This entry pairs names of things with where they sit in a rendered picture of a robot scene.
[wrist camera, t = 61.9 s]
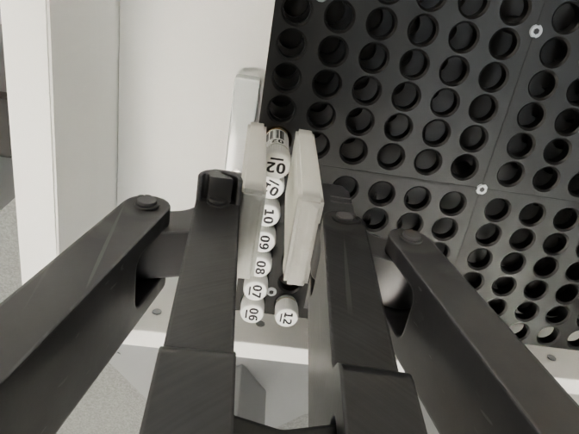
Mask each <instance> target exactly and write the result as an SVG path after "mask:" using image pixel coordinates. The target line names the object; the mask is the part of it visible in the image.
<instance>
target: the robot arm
mask: <svg viewBox="0 0 579 434"><path fill-rule="evenodd" d="M265 197H266V127H264V124H263V123H257V122H251V125H250V124H248V126H247V132H246V145H245V152H244V159H243V166H242V172H236V171H230V170H217V169H213V170H205V171H202V172H200V173H199V175H198V179H197V189H196V203H195V206H194V207H193V208H190V209H187V210H182V211H171V206H170V204H169V202H168V201H166V200H165V199H162V198H159V197H157V196H151V195H137V196H133V197H130V198H128V199H127V200H125V201H124V202H122V203H121V204H120V205H119V206H118V207H116V208H115V209H114V210H112V211H111V212H110V213H109V214H107V215H106V216H105V217H104V218H103V219H101V220H100V221H99V222H98V223H96V224H95V225H94V226H93V227H92V228H91V229H90V230H89V231H88V232H86V233H85V234H84V235H83V236H81V237H80V238H79V239H77V240H76V241H75V242H74V243H73V244H71V245H70V246H69V247H68V248H66V249H65V250H64V251H63V252H61V253H60V254H59V255H58V256H57V257H56V258H55V259H54V260H53V261H51V262H50V263H49V264H47V265H46V266H45V267H44V268H43V269H41V270H40V271H39V272H38V273H36V274H35V275H34V276H33V277H31V278H30V279H29V280H28V281H27V282H25V283H24V284H23V285H22V286H21V287H19V289H17V290H16V291H15V292H14V293H13V294H11V295H10V296H9V297H8V298H6V299H5V300H4V301H3V302H1V303H0V434H56V433H57V431H58V430H59V428H60V427H61V426H62V424H64V422H65V421H66V419H67V418H68V417H69V415H70V414H71V413H72V411H73V410H74V408H75V407H76V405H77V404H78V402H79V401H80V400H81V399H82V398H83V397H84V395H85V394H86V392H87V391H88V389H89V388H90V386H91V385H92V384H93V382H94V381H95V380H96V378H97V377H98V376H99V375H100V373H101V372H102V371H103V369H104V368H105V366H106V365H107V364H108V362H109V360H110V359H111V358H112V356H113V355H114V354H115V353H116V352H117V350H118V349H119V348H120V346H121V344H122V343H123V342H124V340H125V339H126V338H127V336H128V335H129V333H130V332H131V331H132V330H133V329H134V327H135V326H136V324H137V323H138V322H139V320H140V319H141V317H142V316H143V314H144V313H145V312H146V310H147V309H148V308H149V307H150V306H151V304H152V303H153V301H154V300H155V298H156V297H157V296H158V294H159V293H160V291H161V290H162V289H163V287H164V286H165V278H166V277H177V276H179V278H178V281H177V288H176V293H175V296H174V301H173V304H172V308H171V315H170V319H169V323H168V327H167V331H166V335H165V342H164V346H160V347H159V352H158V355H157V359H156V363H155V367H154V371H153V378H152V381H151V385H150V389H149V393H148V396H147V401H146V407H145V411H144V415H143V419H142V422H141V427H140V433H139V434H427V431H426V425H425V421H424V418H423V415H422V411H421V408H420V402H419V398H420V401H421V402H422V404H423V406H424V407H425V409H426V411H427V413H428V415H429V417H430V418H431V420H432V422H433V423H434V425H435V427H436V429H437V431H438V432H439V434H579V405H578V404H577V403H576V402H575V401H574V400H573V399H572V397H571V396H570V395H569V394H568V393H567V392H566V391H565V390H564V388H563V387H562V386H561V385H560V384H559V383H558V382H557V380H556V379H555V378H554V377H553V376H552V375H551V374H550V372H549V371H548V370H547V369H546V368H545V367H544V366H543V364H542V363H541V362H540V361H539V360H538V359H537V358H536V357H535V356H534V355H533V354H532V353H531V351H529V350H528V348H527V347H526V346H525V345H524V344H523V343H522V342H521V341H520V339H519V338H518V337H517V336H516V335H515V334H514V332H513V331H512V330H511V329H510V328H509V327H508V326H507V324H506V323H505V322H504V321H503V320H502V319H501V318H500V317H499V315H498V314H497V313H496V312H495V311H494V310H493V309H492V307H491V306H490V305H489V304H488V303H487V302H486V301H485V300H484V299H483V298H482V297H481V296H480V295H479V294H478V293H477V291H476V290H475V289H474V288H473V287H472V286H471V285H470V283H469V282H468V281H467V280H466V279H465V278H464V277H463V275H462V274H461V273H460V272H459V271H458V270H457V269H456V268H455V266H454V265H453V264H452V263H451V262H450V261H449V260H448V258H447V257H446V256H445V255H444V254H443V253H442V252H441V251H440V249H439V248H438V247H437V246H436V245H435V244H434V243H433V242H432V241H431V240H430V239H429V238H428V237H427V236H426V235H424V234H422V233H420V232H418V231H415V230H414V231H413V229H403V228H399V229H394V230H392V231H390V233H389V236H388V239H383V238H380V237H378V236H375V235H372V234H370V233H368V232H367V231H366V227H365V223H364V221H363V220H362V219H361V218H360V217H358V216H357V215H355V213H354V210H353V206H352V200H351V197H350V194H349V192H348V191H347V190H346V189H345V188H344V187H343V186H340V185H334V184H329V183H322V182H321V175H320V169H319V163H318V157H317V151H316V145H315V139H314V134H313V133H312V131H309V130H303V129H299V131H298V132H297V131H296V135H295V140H294V145H293V151H292V156H291V166H290V170H289V176H288V181H287V186H286V191H285V220H284V268H283V280H284V281H287V284H291V285H297V286H303V285H304V283H308V278H309V273H310V270H311V275H310V279H309V283H308V291H307V295H306V300H305V304H304V308H307V309H308V427H306V428H298V429H291V430H279V429H276V428H273V427H270V426H268V425H262V424H260V423H257V422H254V421H251V420H248V419H245V418H241V417H238V416H235V415H234V390H235V366H236V353H235V352H234V351H233V346H234V325H235V304H236V283H237V278H242V279H250V276H254V270H255V265H256V259H257V254H258V243H259V237H260V232H261V226H262V219H263V214H264V208H265ZM395 357H396V358H397V359H398V361H399V363H400V365H401V366H402V368H403V370H404V372H405V373H404V372H399V371H398V368H397V363H396V359H395ZM418 396H419V398H418Z"/></svg>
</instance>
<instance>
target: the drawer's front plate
mask: <svg viewBox="0 0 579 434"><path fill-rule="evenodd" d="M0 8H1V19H2V30H3V51H4V63H5V74H6V85H7V96H8V107H9V129H10V139H11V151H12V162H13V173H14V184H15V195H16V217H17V227H18V238H19V250H20V261H21V272H22V285H23V284H24V283H25V282H27V281H28V280H29V279H30V278H31V277H33V276H34V275H35V274H36V273H38V272H39V271H40V270H41V269H43V268H44V267H45V266H46V265H47V264H49V263H50V262H51V261H53V260H54V259H55V258H56V257H57V256H58V255H59V254H60V253H61V252H63V251H64V250H65V249H66V248H68V247H69V246H70V245H71V244H73V243H74V242H75V241H76V240H77V239H79V238H80V237H81V236H83V235H84V234H85V233H86V232H88V231H89V230H90V229H91V228H92V227H93V226H94V225H95V224H96V223H98V222H99V221H100V220H101V219H103V218H104V217H105V216H106V215H107V214H109V213H110V212H111V211H112V210H114V209H115V208H116V207H117V172H118V112H119V52H120V0H0Z"/></svg>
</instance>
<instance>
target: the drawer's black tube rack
mask: <svg viewBox="0 0 579 434"><path fill-rule="evenodd" d="M317 1H318V2H321V3H320V8H319V14H318V19H317V24H316V30H315V34H314V44H313V49H312V54H311V60H310V65H309V70H308V80H307V85H306V90H305V96H304V101H303V105H302V115H301V120H300V126H299V129H303V130H309V131H312V133H313V134H314V139H315V145H316V151H317V157H318V163H319V169H320V175H321V182H322V183H329V184H334V185H340V186H343V187H344V188H345V189H346V190H347V191H348V192H349V194H350V197H351V200H352V206H353V210H354V213H355V215H357V216H358V217H360V218H361V219H362V220H363V221H364V223H365V227H366V231H367V232H368V233H370V234H372V235H375V236H378V237H380V238H383V239H388V236H389V233H390V231H392V230H394V229H399V228H403V229H413V231H414V230H415V231H418V232H420V233H422V234H424V235H426V236H427V237H428V238H429V239H430V240H431V241H432V242H433V243H434V244H435V245H436V246H437V247H438V248H439V249H440V251H441V252H442V253H443V254H444V255H445V256H446V257H447V258H448V260H449V261H450V262H451V263H452V264H453V265H454V266H455V268H456V269H457V270H458V271H459V272H460V273H461V274H462V275H463V277H464V278H465V279H466V280H467V281H468V282H469V283H470V285H471V286H472V287H473V288H474V289H475V290H476V291H477V293H478V294H479V295H480V296H481V297H482V298H483V299H484V300H485V301H486V302H487V303H488V304H489V305H490V306H491V307H492V309H493V310H494V311H495V312H496V313H497V314H498V315H499V317H500V318H501V319H502V320H503V321H504V322H505V323H506V324H507V326H508V327H510V326H512V325H513V324H517V323H522V324H524V326H523V328H522V330H521V331H519V332H517V333H515V335H516V336H517V337H518V338H519V339H520V341H521V342H522V343H523V344H530V345H537V346H544V347H552V348H559V349H567V350H579V338H578V339H577V340H574V341H568V337H569V335H570V334H571V333H573V332H576V331H579V0H317ZM284 220H285V213H284V218H283V228H282V233H281V238H280V243H279V248H278V254H277V263H276V268H275V274H274V279H273V284H272V288H268V292H267V294H268V295H269V296H270V297H271V299H270V305H269V309H268V314H275V305H276V300H277V298H278V297H279V296H281V295H291V296H293V297H294V298H295V299H296V302H297V306H298V318H305V319H307V318H308V309H307V308H304V304H305V300H306V295H307V291H308V283H309V279H310V275H311V270H310V273H309V278H308V283H304V285H303V286H297V285H285V284H283V283H282V282H281V281H280V277H281V276H282V275H283V257H284ZM546 327H554V330H553V332H552V333H551V334H550V335H549V336H547V337H543V338H539V337H538V334H539V332H540V331H541V330H542V329H544V328H546Z"/></svg>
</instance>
